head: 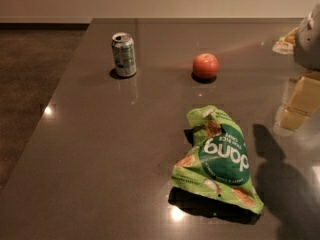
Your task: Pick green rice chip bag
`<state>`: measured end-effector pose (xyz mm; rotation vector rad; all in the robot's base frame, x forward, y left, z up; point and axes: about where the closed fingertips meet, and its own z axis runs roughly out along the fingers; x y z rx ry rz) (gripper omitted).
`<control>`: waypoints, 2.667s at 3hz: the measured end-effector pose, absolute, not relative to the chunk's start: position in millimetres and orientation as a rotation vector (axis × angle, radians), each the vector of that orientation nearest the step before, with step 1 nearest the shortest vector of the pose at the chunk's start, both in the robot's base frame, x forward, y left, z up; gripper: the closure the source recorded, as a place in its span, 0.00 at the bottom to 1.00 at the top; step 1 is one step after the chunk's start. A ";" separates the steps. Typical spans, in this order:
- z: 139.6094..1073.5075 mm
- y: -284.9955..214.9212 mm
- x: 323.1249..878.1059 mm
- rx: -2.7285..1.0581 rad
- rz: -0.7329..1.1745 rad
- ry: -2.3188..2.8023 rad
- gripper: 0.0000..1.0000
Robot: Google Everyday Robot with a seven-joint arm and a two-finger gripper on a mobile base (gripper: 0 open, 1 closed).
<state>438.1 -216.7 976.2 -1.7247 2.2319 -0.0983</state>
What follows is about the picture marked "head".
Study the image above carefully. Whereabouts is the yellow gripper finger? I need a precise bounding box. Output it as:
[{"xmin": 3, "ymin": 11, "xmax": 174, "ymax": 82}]
[{"xmin": 278, "ymin": 71, "xmax": 320, "ymax": 131}]

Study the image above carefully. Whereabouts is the green rice chip bag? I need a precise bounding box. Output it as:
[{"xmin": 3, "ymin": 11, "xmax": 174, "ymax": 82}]
[{"xmin": 171, "ymin": 105, "xmax": 264, "ymax": 214}]

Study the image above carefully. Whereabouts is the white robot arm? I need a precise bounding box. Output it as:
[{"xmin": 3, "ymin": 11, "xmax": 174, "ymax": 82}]
[{"xmin": 276, "ymin": 3, "xmax": 320, "ymax": 134}]

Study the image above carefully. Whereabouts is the yellow white snack packet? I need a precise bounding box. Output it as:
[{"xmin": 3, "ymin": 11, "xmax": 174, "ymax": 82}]
[{"xmin": 272, "ymin": 28, "xmax": 298, "ymax": 55}]

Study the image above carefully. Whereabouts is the red apple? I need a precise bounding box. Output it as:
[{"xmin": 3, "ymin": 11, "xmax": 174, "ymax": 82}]
[{"xmin": 193, "ymin": 53, "xmax": 219, "ymax": 80}]

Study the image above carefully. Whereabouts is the silver green soda can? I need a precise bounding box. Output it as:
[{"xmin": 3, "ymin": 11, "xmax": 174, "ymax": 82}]
[{"xmin": 112, "ymin": 32, "xmax": 137, "ymax": 78}]

